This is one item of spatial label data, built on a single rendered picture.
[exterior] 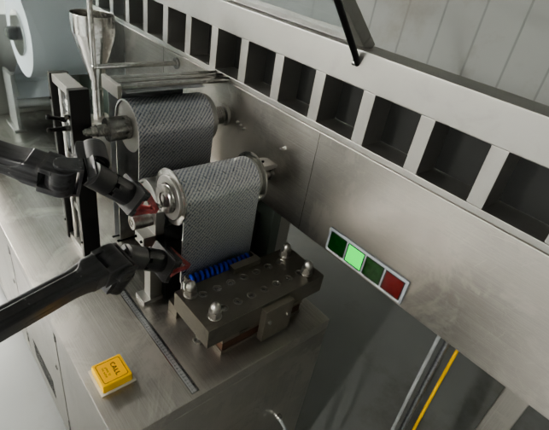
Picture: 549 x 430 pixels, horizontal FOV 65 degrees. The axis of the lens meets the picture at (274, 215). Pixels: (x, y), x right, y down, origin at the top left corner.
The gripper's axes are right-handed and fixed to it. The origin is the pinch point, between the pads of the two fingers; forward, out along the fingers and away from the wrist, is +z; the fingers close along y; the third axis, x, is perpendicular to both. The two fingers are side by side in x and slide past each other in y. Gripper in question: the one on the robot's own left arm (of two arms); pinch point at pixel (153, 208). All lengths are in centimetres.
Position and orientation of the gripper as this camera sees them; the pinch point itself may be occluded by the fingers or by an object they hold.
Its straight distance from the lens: 110.7
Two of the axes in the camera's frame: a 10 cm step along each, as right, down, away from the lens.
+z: 4.5, 3.6, 8.1
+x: 6.2, -7.9, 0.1
